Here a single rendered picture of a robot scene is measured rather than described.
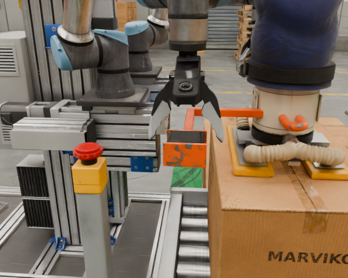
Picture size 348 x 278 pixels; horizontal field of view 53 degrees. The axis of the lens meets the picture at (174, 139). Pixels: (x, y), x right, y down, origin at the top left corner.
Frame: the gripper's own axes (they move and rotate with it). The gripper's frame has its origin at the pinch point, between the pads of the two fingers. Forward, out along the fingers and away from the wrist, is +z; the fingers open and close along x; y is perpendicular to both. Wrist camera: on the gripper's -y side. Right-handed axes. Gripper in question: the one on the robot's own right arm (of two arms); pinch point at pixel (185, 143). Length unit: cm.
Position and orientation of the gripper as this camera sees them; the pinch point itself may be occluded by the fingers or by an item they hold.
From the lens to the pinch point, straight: 72.7
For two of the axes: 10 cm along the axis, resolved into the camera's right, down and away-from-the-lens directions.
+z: 0.0, 9.3, 3.6
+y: 0.9, -3.6, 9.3
